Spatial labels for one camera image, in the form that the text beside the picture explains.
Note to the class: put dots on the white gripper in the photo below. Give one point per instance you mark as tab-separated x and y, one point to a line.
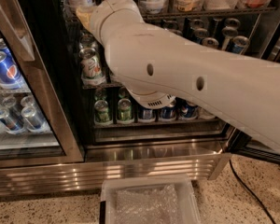
98	17

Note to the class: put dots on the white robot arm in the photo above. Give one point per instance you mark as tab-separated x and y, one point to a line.
156	65

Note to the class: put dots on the stainless steel fridge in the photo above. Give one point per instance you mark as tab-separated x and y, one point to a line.
197	148

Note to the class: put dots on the closed glass fridge door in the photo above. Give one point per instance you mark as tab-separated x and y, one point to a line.
40	101

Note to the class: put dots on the open fridge door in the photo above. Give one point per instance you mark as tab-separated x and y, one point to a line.
265	44

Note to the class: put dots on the front left 7up can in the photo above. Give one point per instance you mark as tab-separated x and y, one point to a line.
92	73

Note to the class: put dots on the right green soda can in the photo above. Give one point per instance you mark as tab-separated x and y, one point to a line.
125	111

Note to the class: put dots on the green soda can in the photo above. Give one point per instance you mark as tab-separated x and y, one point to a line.
125	111
102	112

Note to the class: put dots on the left green soda can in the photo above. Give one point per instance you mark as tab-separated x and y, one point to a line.
102	112

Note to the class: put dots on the front middle red bull can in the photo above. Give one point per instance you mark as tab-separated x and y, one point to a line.
210	42

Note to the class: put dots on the red bull can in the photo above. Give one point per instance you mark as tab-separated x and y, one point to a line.
238	44
210	42

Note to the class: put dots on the large pepsi can behind glass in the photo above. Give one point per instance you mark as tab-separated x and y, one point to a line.
10	75

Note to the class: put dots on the left blue pepsi can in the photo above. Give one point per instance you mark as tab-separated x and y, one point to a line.
145	114

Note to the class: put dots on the blue pepsi can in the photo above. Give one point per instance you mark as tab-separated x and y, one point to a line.
168	113
188	111
145	114

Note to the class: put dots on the middle blue pepsi can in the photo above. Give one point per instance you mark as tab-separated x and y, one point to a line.
168	113

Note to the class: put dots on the lower right can behind glass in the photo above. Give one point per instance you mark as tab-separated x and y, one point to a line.
36	121

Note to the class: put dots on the right blue pepsi can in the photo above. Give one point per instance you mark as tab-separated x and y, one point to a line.
188	111

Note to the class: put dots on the front right red bull can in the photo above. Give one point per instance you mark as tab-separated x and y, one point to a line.
238	44

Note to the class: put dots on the lower left can behind glass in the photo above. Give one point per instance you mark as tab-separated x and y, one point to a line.
14	125

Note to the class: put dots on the bubble wrap sheet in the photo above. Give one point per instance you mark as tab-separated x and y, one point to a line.
148	206

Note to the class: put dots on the clear plastic bin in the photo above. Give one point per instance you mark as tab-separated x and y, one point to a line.
188	209

